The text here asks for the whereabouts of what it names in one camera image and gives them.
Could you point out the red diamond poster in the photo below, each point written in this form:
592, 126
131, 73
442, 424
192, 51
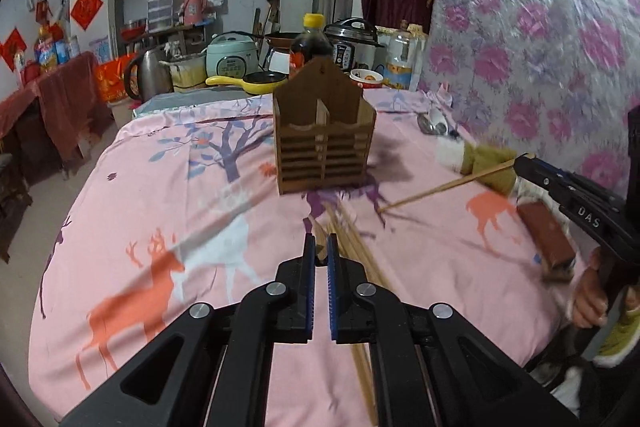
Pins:
12, 49
86, 5

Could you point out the single wooden chopstick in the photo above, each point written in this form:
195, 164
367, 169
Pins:
450, 185

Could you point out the person's right hand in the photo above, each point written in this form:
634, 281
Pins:
587, 302

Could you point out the clear bottle yellow label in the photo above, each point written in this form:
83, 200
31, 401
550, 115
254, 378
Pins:
402, 57

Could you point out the metal spoon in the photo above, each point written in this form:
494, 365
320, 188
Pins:
425, 123

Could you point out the soy sauce bottle yellow cap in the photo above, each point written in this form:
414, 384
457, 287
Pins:
310, 42

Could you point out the white refrigerator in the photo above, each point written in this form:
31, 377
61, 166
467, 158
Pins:
107, 7

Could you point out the red basin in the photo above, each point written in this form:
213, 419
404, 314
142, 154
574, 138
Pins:
134, 29

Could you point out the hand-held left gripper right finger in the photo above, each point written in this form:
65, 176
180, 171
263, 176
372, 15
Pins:
333, 297

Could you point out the pink deer print tablecloth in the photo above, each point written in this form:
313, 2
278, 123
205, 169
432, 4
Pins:
200, 207

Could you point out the silver electric pressure cooker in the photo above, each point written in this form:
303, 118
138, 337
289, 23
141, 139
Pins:
355, 42

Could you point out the red white bowl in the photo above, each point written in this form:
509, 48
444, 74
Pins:
366, 78

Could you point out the white ceramic spoon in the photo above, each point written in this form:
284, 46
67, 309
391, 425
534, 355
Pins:
440, 119

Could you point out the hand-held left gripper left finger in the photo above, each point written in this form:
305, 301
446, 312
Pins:
309, 287

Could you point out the yellow frying pan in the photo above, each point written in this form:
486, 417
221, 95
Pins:
260, 83

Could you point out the olive mitten white cuff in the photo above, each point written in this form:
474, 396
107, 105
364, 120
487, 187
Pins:
480, 162

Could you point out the pink thermos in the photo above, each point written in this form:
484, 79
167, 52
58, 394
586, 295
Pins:
193, 7

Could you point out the cooking oil bottle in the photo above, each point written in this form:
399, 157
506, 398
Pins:
46, 52

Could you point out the brown frying pan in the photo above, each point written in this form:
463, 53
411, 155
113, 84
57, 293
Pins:
280, 39

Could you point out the dark red table cover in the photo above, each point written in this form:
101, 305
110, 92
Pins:
65, 97

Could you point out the light blue cloth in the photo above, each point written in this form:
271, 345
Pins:
175, 102

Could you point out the floral wall covering sheet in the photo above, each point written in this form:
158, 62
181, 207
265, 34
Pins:
525, 32

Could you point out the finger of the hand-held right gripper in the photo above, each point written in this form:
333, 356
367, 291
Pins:
547, 192
575, 182

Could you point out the steel electric kettle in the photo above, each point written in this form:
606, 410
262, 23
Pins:
152, 74

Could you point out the bundle of wooden chopsticks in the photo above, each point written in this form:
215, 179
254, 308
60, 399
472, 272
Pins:
364, 387

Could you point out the pale green rice cooker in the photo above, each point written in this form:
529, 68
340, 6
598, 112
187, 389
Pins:
230, 57

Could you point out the pale yellow pot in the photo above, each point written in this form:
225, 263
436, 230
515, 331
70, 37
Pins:
190, 74

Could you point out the orange gift box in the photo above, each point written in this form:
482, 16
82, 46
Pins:
112, 79

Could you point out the wooden utensil holder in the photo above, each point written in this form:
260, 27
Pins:
320, 147

